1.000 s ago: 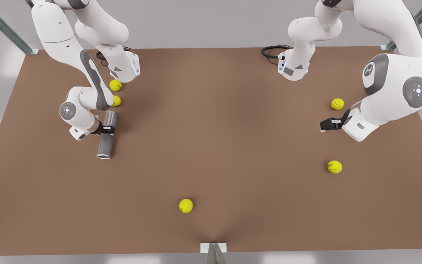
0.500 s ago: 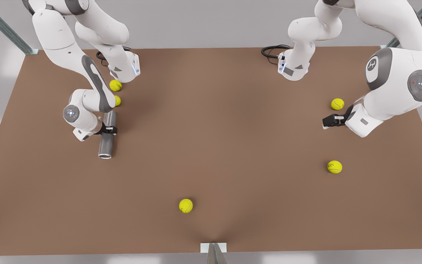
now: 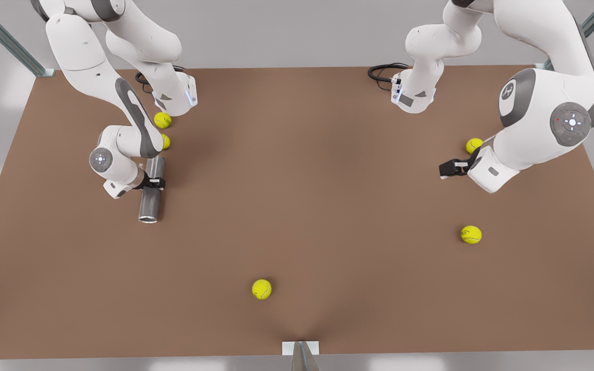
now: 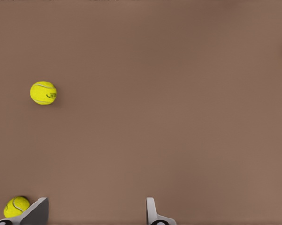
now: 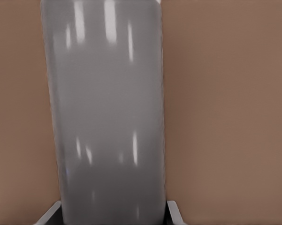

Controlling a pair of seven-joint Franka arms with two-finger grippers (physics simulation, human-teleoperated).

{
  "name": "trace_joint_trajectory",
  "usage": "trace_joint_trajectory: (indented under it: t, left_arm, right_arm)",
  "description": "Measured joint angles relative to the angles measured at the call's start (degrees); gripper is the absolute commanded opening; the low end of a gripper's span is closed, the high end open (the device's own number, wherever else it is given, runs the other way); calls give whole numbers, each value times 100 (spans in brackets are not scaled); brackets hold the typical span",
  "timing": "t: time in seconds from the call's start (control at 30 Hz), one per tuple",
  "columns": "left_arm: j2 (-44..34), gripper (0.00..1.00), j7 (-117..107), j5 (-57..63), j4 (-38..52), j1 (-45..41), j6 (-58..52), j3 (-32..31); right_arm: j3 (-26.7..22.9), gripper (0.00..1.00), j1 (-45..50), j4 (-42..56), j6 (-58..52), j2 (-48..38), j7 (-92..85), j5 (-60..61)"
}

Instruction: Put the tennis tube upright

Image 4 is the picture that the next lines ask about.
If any yellow tennis ball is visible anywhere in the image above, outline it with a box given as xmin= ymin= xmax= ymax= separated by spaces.
xmin=30 ymin=81 xmax=58 ymax=105
xmin=3 ymin=195 xmax=30 ymax=218

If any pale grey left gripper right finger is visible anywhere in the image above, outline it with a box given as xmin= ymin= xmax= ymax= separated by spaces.
xmin=146 ymin=197 xmax=177 ymax=225

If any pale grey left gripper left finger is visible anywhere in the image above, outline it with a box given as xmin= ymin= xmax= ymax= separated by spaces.
xmin=0 ymin=197 xmax=49 ymax=225

